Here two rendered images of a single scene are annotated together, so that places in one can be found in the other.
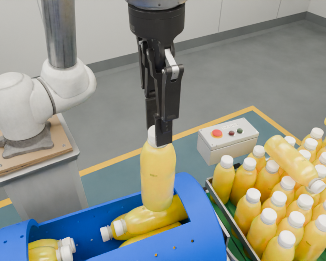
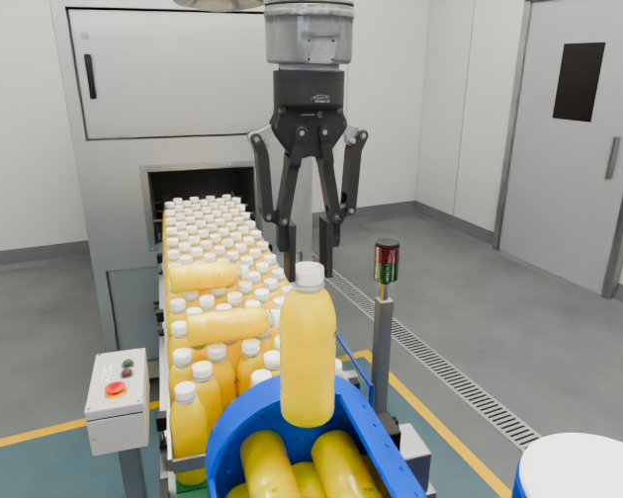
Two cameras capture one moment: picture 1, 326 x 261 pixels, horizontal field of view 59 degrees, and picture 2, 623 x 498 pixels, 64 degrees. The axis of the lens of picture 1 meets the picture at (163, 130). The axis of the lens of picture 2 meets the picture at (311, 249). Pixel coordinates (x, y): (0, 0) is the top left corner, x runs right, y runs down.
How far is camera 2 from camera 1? 0.67 m
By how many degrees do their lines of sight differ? 73
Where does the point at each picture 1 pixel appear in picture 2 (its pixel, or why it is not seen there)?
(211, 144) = (136, 400)
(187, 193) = not seen: hidden behind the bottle
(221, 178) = (200, 419)
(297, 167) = (249, 317)
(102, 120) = not seen: outside the picture
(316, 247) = not seen: hidden behind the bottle
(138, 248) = (383, 456)
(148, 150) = (320, 299)
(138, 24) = (335, 88)
